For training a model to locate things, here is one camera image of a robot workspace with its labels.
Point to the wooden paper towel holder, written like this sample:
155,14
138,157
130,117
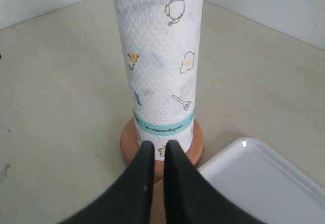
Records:
129,147

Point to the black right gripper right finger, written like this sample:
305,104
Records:
190,198

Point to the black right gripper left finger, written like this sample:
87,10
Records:
129,198

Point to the white patterned paper towel roll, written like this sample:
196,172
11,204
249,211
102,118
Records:
160,42

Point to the white rectangular tray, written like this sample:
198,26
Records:
262,182

